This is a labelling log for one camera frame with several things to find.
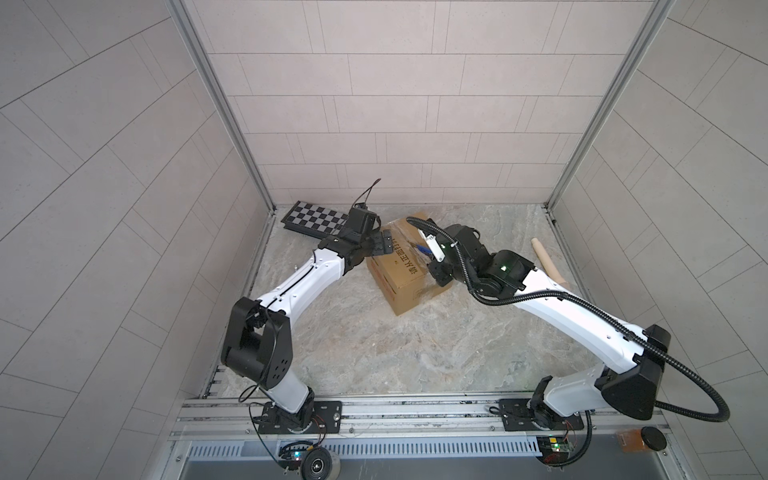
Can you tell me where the brown cardboard express box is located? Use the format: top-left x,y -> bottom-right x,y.
366,217 -> 451,316

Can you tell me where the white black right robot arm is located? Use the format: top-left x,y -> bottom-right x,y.
419,224 -> 670,429

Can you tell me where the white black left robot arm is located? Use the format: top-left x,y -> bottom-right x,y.
221,228 -> 394,430

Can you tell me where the black white chessboard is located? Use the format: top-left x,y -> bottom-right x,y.
281,201 -> 348,240

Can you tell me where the green circuit board right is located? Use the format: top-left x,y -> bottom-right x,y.
536,436 -> 572,465

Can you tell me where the round black speaker device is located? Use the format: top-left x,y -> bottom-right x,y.
278,440 -> 341,480

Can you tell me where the brown jar black lid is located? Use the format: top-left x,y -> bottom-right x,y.
617,426 -> 668,453

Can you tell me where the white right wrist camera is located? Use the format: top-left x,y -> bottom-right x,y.
419,228 -> 446,262

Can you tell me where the cream plastic handle tool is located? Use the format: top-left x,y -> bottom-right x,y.
531,238 -> 571,290

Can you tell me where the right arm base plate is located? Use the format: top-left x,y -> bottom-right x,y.
490,398 -> 585,432

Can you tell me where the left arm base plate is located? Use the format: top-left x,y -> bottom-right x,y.
252,401 -> 343,435

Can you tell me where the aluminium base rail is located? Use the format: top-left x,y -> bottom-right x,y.
154,392 -> 687,479

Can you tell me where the aluminium corner post left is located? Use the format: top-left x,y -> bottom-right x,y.
166,0 -> 276,216

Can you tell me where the aluminium corner post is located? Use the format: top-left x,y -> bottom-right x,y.
544,0 -> 676,210
166,0 -> 276,216

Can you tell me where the black corrugated cable conduit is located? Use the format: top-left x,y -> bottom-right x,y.
405,216 -> 731,424

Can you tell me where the aluminium corner post right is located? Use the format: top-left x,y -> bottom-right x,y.
544,0 -> 676,210

